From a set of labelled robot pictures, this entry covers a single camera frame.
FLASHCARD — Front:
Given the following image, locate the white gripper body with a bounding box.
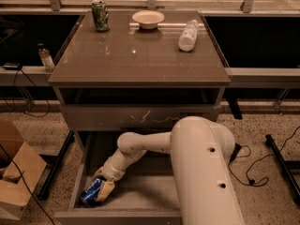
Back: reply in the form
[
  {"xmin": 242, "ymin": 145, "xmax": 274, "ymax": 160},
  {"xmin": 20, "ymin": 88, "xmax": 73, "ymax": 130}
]
[{"xmin": 102, "ymin": 157, "xmax": 126, "ymax": 181}]

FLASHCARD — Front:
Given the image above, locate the blue pepsi can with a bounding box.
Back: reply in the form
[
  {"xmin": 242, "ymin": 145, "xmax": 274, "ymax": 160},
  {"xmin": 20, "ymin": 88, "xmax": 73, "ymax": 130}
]
[{"xmin": 80, "ymin": 176, "xmax": 106, "ymax": 207}]

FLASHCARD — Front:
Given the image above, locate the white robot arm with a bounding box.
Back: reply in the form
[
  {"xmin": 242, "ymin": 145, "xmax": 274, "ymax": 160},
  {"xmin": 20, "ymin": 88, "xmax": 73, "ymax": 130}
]
[{"xmin": 94, "ymin": 116, "xmax": 245, "ymax": 225}]

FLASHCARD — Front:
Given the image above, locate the open middle drawer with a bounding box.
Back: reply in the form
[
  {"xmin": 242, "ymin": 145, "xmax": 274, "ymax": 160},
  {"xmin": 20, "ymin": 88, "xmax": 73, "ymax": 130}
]
[{"xmin": 55, "ymin": 132, "xmax": 183, "ymax": 225}]

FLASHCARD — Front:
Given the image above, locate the closed top drawer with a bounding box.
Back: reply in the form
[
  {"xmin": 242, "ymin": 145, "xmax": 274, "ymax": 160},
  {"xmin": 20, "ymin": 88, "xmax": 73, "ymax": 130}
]
[{"xmin": 61, "ymin": 104, "xmax": 220, "ymax": 131}]

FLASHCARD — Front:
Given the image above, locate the grey drawer cabinet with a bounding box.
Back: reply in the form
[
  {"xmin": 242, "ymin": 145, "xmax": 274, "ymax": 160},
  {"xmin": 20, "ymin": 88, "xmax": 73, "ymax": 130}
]
[{"xmin": 47, "ymin": 9, "xmax": 232, "ymax": 225}]

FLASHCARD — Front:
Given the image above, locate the green soda can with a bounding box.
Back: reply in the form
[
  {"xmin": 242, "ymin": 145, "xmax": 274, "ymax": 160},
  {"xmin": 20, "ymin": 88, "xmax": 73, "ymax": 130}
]
[{"xmin": 92, "ymin": 0, "xmax": 110, "ymax": 32}]

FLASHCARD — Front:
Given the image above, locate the cardboard box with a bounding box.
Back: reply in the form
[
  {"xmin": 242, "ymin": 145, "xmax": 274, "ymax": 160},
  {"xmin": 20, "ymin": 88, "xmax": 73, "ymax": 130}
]
[{"xmin": 0, "ymin": 119, "xmax": 47, "ymax": 220}]

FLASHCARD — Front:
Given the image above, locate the small bottle on ledge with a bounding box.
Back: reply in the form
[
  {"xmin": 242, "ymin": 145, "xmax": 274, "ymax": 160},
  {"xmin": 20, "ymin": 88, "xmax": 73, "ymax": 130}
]
[{"xmin": 37, "ymin": 43, "xmax": 55, "ymax": 72}]

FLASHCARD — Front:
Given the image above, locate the black power adapter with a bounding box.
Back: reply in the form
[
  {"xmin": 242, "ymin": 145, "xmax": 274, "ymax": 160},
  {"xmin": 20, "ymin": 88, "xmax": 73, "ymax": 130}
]
[{"xmin": 230, "ymin": 142, "xmax": 242, "ymax": 162}]

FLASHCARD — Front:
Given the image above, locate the black device on ledge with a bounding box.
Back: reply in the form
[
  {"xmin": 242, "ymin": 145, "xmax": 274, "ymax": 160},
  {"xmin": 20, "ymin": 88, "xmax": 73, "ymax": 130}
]
[{"xmin": 3, "ymin": 63, "xmax": 23, "ymax": 70}]

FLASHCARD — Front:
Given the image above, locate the clear plastic water bottle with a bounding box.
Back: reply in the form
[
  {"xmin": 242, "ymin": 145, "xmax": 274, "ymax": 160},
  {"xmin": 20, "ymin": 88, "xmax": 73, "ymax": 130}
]
[{"xmin": 178, "ymin": 20, "xmax": 199, "ymax": 52}]

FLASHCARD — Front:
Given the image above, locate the white bowl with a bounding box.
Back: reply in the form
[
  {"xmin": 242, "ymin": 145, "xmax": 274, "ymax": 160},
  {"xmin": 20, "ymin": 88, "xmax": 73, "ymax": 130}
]
[{"xmin": 132, "ymin": 10, "xmax": 165, "ymax": 30}]

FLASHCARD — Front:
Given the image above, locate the black floor rail left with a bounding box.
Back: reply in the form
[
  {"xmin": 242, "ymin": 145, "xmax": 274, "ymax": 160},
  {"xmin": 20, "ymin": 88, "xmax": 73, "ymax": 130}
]
[{"xmin": 37, "ymin": 130, "xmax": 74, "ymax": 201}]

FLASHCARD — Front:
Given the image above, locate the black floor rail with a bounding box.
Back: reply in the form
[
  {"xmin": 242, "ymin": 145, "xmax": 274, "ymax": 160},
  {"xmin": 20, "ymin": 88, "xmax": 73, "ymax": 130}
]
[
  {"xmin": 265, "ymin": 135, "xmax": 300, "ymax": 205},
  {"xmin": 37, "ymin": 130, "xmax": 74, "ymax": 201}
]

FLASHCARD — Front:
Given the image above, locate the black cable at left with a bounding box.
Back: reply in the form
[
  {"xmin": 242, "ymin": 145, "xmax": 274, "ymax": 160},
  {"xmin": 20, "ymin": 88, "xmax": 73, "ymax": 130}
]
[{"xmin": 0, "ymin": 67, "xmax": 52, "ymax": 118}]

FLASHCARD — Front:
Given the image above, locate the black floor rail right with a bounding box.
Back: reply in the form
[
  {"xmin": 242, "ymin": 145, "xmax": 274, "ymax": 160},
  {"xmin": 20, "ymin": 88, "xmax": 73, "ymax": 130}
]
[{"xmin": 265, "ymin": 135, "xmax": 300, "ymax": 205}]

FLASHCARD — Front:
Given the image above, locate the black floor cable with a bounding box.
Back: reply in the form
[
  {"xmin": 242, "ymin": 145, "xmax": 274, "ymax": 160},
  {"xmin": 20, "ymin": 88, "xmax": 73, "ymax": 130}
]
[{"xmin": 228, "ymin": 125, "xmax": 300, "ymax": 188}]

